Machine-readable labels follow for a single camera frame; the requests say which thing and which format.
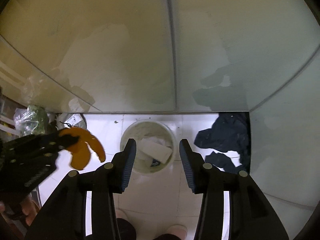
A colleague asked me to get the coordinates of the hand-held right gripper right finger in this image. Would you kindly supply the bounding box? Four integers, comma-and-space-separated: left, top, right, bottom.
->
179, 139, 289, 240

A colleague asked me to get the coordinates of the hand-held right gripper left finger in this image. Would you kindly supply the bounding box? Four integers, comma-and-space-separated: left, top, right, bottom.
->
25, 138, 137, 240

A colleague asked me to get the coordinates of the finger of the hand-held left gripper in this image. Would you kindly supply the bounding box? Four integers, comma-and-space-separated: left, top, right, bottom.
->
42, 131, 75, 141
56, 137, 81, 151

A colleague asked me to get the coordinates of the orange peel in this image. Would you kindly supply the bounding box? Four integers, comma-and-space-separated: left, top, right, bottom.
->
60, 127, 106, 171

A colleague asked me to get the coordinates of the white tissue paper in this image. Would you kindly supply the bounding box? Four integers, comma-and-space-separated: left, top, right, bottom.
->
136, 136, 173, 164

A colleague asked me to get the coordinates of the white plastic bucket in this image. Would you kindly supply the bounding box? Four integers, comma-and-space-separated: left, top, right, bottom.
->
120, 120, 177, 174

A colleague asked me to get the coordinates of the person's left hand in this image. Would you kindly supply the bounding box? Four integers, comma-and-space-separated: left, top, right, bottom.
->
21, 198, 42, 227

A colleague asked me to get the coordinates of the grey plastic package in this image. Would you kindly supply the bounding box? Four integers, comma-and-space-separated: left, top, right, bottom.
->
59, 114, 87, 131

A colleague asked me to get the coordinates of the green plastic bag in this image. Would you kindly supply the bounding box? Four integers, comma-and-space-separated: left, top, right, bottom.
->
14, 104, 50, 137

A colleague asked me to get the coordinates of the dark cloth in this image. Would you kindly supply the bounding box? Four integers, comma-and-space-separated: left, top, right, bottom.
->
194, 112, 251, 174

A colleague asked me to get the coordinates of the person's left foot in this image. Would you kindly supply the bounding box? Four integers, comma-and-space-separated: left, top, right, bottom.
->
115, 209, 137, 240

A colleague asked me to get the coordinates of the person's foot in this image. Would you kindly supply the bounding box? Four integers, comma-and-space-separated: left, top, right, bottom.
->
115, 209, 137, 240
156, 224, 188, 240

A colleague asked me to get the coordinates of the person's right foot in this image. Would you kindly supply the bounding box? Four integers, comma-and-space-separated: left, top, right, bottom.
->
156, 224, 188, 240

